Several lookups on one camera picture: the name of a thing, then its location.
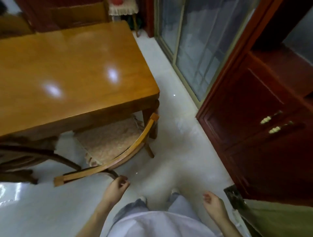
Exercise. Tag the person's left hand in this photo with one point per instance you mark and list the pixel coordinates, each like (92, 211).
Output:
(113, 191)

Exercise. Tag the white left shoe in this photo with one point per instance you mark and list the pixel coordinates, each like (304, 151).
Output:
(143, 199)

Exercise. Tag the white right shoe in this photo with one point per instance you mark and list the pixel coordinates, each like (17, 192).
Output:
(175, 191)

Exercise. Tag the light grey trousers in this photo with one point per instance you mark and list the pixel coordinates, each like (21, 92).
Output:
(179, 205)

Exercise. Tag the red-brown wooden cabinet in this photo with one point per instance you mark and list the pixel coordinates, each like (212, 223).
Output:
(256, 97)

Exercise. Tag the olive green fabric seat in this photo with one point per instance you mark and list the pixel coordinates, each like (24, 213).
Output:
(281, 219)

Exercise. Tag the person's right forearm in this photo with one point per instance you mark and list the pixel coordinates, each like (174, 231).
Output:
(228, 227)

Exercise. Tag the light wooden dining table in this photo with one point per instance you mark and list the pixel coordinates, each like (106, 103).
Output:
(73, 73)

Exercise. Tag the white lace-trimmed cloth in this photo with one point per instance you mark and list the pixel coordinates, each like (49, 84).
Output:
(123, 7)

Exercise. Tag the person's right hand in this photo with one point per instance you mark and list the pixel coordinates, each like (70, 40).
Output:
(215, 206)

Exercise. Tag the sliding glass door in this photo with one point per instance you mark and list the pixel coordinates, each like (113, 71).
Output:
(195, 44)

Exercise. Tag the dark brown wooden chair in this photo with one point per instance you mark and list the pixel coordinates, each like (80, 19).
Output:
(29, 153)

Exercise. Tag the person's left fingers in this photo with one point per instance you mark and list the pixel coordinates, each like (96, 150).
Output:
(122, 182)

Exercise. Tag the person's right fingers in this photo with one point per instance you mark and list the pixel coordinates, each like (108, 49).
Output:
(207, 197)

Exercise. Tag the light wooden curved-back chair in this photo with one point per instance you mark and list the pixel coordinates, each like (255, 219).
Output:
(127, 155)

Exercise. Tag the beige fringed seat cushion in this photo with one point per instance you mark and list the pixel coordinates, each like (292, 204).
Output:
(110, 140)

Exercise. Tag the person's left forearm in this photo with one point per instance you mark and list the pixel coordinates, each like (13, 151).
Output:
(94, 219)

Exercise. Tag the white shirt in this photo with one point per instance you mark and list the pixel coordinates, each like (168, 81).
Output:
(159, 225)

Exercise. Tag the white shoe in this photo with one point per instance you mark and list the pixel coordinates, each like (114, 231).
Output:
(143, 199)
(175, 191)

